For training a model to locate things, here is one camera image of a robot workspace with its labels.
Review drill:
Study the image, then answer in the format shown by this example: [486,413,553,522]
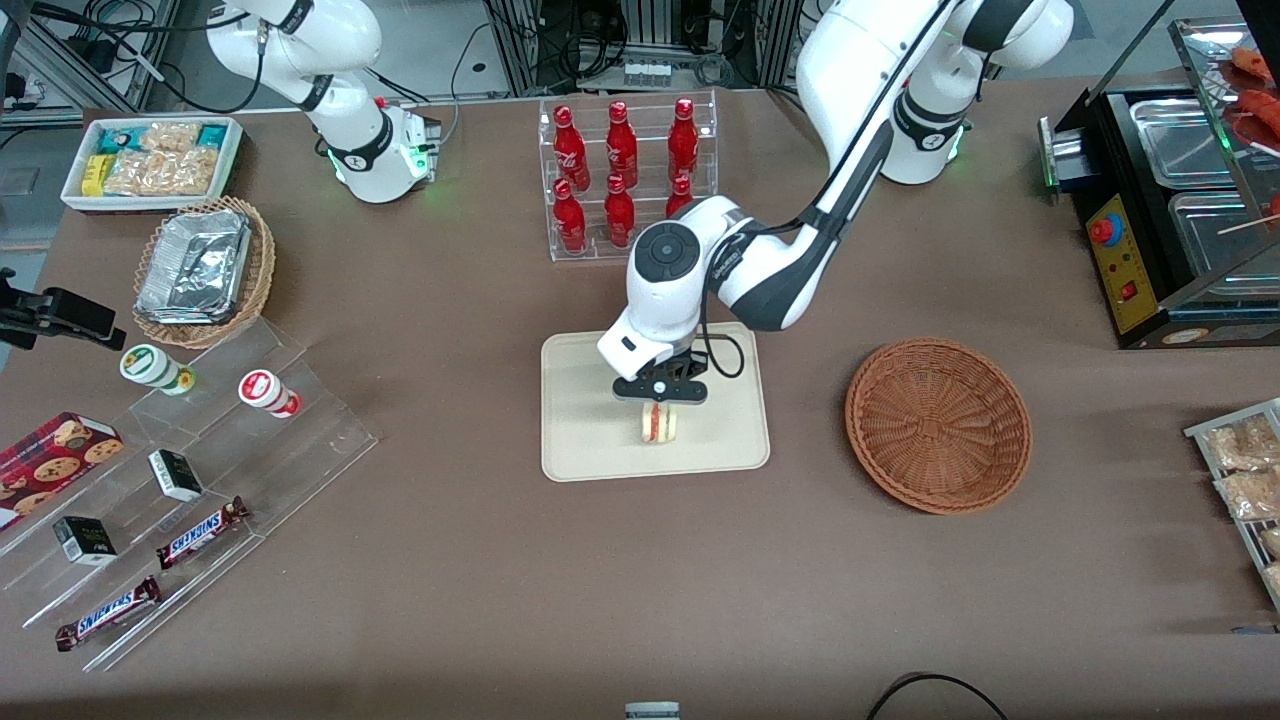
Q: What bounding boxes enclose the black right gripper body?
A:
[0,268,53,351]

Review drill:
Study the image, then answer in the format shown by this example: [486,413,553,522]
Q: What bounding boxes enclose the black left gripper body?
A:
[612,350,710,405]

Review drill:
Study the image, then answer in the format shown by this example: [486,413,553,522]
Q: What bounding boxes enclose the beige plastic tray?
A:
[540,321,772,483]

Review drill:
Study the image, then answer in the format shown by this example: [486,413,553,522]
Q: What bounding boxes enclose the silver foil tray stack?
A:
[137,208,251,326]

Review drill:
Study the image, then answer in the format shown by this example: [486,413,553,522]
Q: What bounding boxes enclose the oval light wicker basket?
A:
[132,195,276,351]

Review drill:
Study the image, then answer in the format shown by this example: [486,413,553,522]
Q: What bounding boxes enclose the round brown wicker basket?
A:
[845,338,1033,516]

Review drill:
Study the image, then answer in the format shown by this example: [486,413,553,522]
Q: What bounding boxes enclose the white cup green lid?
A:
[120,344,196,397]

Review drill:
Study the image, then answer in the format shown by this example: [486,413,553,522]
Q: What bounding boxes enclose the white rectangular snack bin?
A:
[60,115,244,216]

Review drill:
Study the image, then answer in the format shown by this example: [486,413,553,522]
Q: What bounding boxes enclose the clear acrylic bottle rack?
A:
[538,88,719,263]

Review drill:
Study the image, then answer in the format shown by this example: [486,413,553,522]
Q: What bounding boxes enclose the red cookie box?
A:
[0,412,126,531]

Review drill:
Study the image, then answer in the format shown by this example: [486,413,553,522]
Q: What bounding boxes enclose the clear cracker bag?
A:
[140,121,201,154]
[103,150,166,197]
[160,146,223,196]

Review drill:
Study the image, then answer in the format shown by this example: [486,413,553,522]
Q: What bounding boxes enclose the small black box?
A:
[148,449,205,502]
[52,516,118,567]

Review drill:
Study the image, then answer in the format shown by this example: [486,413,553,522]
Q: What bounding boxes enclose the white cup red lid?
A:
[238,369,302,419]

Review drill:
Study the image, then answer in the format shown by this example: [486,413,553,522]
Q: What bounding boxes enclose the Snickers bar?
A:
[55,576,162,652]
[157,497,251,571]

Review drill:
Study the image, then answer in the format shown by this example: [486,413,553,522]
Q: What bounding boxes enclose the clear acrylic stepped stand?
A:
[0,318,379,673]

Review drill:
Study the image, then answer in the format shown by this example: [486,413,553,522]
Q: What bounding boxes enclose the black food warmer machine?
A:
[1038,18,1280,351]

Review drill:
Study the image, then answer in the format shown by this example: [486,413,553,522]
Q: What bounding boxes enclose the steel warmer pan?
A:
[1128,97,1238,190]
[1167,189,1280,283]

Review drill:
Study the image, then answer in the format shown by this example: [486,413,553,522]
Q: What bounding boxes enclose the red sausage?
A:
[1232,47,1280,87]
[1235,90,1280,151]

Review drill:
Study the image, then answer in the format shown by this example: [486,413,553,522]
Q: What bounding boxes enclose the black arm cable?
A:
[698,0,951,380]

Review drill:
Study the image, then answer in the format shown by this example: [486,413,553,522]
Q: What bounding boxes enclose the aluminium frame rack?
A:
[480,0,801,96]

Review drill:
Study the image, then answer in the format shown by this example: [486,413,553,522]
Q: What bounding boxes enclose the black looped cable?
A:
[865,672,1011,720]

